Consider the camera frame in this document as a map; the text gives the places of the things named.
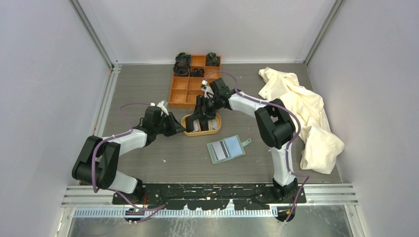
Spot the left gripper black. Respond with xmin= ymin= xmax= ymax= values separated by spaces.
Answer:
xmin=155 ymin=112 xmax=186 ymax=137

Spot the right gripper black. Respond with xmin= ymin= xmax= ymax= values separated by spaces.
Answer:
xmin=191 ymin=95 xmax=220 ymax=123

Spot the tan oval card tray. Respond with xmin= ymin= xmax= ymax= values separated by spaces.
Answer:
xmin=183 ymin=114 xmax=222 ymax=137

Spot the white credit card magnetic stripe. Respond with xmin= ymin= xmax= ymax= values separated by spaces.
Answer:
xmin=210 ymin=141 xmax=225 ymax=160

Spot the green card holder wallet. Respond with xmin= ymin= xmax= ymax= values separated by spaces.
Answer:
xmin=207 ymin=135 xmax=252 ymax=164

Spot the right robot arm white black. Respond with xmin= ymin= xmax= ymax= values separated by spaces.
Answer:
xmin=185 ymin=78 xmax=298 ymax=203

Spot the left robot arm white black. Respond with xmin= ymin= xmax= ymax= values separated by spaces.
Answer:
xmin=72 ymin=105 xmax=186 ymax=204

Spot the stack of cards in tray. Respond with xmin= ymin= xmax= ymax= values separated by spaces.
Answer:
xmin=186 ymin=119 xmax=219 ymax=132

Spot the orange compartment organizer tray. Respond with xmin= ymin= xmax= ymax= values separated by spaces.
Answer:
xmin=168 ymin=54 xmax=221 ymax=109

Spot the large dark rolled belt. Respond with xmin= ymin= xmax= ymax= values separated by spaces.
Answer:
xmin=173 ymin=52 xmax=192 ymax=77

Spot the small dark rolled belt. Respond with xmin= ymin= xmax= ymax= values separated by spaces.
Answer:
xmin=206 ymin=52 xmax=220 ymax=67

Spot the cream cloth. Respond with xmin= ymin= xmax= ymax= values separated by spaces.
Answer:
xmin=258 ymin=67 xmax=344 ymax=174

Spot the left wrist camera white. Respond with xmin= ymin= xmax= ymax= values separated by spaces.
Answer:
xmin=150 ymin=100 xmax=169 ymax=115

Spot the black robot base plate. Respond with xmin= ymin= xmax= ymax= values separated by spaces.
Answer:
xmin=112 ymin=183 xmax=306 ymax=211

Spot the slotted cable duct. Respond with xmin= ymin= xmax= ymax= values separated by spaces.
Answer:
xmin=73 ymin=206 xmax=278 ymax=218

